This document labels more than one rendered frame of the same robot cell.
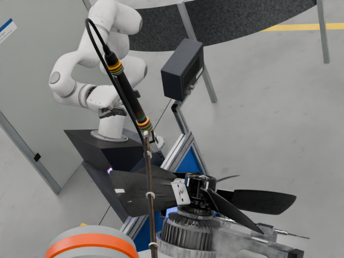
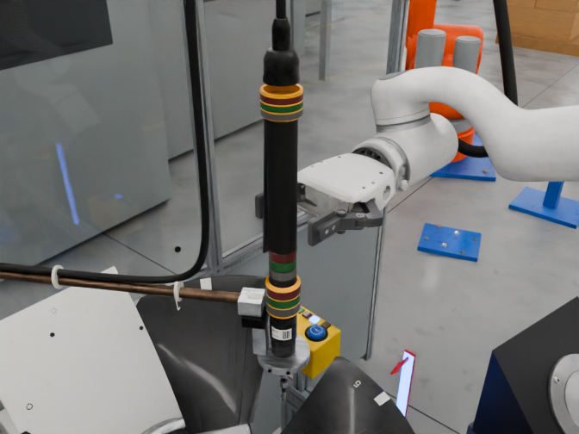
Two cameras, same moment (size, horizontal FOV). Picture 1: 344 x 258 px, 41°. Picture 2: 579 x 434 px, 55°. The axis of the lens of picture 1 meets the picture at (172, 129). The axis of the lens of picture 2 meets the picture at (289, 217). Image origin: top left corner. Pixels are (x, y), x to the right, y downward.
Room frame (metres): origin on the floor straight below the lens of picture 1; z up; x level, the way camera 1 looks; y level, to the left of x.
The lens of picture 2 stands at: (1.18, -0.47, 1.98)
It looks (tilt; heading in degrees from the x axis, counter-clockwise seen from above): 31 degrees down; 87
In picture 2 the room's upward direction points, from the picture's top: straight up
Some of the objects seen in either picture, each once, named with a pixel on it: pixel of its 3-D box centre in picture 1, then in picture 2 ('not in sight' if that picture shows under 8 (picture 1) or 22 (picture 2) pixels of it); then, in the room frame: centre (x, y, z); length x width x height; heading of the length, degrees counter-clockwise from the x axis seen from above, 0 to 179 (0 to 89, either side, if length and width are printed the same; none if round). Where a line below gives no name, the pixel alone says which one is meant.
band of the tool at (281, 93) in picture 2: (115, 67); (282, 102); (1.19, 0.08, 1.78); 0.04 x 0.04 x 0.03
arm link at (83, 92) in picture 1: (91, 96); (378, 170); (1.33, 0.20, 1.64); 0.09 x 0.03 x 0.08; 133
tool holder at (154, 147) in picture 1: (150, 137); (275, 327); (1.18, 0.08, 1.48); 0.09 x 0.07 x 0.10; 168
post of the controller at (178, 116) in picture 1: (180, 119); not in sight; (1.82, -0.06, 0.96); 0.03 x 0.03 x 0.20; 43
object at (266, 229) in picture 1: (264, 228); not in sight; (0.94, -0.15, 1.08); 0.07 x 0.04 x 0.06; 54
